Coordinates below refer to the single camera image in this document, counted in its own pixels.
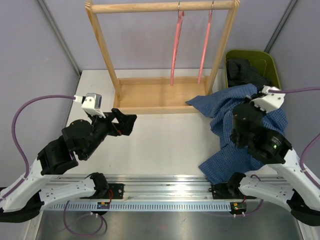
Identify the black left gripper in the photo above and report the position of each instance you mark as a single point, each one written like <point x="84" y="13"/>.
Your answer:
<point x="125" y="125"/>

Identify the blue checkered shirt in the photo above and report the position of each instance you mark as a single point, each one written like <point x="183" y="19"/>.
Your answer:
<point x="229" y="159"/>

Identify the pink hanger of black shirt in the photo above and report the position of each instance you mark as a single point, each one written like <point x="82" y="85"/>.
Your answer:
<point x="205" y="45"/>

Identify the pink hanger of blue shirt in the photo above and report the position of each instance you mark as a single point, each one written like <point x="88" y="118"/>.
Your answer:
<point x="180" y="15"/>

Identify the black pinstriped shirt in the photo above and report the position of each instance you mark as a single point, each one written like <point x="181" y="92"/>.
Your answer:
<point x="240" y="72"/>

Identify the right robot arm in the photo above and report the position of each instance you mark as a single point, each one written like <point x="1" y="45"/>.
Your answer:
<point x="302" y="198"/>

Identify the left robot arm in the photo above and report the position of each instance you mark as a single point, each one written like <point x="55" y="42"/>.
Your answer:
<point x="78" y="142"/>

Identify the wooden clothes rack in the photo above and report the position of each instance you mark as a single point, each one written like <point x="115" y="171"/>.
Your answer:
<point x="155" y="95"/>

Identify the green plastic basket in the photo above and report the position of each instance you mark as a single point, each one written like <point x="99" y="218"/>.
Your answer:
<point x="259" y="59"/>

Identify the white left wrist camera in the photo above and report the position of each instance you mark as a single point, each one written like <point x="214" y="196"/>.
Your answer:
<point x="90" y="104"/>

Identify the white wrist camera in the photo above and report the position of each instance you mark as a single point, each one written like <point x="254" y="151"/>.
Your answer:
<point x="268" y="99"/>
<point x="90" y="104"/>

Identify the aluminium mounting rail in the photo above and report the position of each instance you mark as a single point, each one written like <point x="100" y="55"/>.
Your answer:
<point x="159" y="188"/>

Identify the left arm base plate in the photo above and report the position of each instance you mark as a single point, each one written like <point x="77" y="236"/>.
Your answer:
<point x="115" y="191"/>

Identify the slotted grey cable duct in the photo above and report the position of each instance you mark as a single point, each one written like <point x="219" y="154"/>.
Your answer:
<point x="143" y="206"/>

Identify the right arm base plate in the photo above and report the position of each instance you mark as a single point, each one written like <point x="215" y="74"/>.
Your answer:
<point x="221" y="191"/>

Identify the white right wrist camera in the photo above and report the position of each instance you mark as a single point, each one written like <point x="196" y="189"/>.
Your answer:
<point x="268" y="99"/>

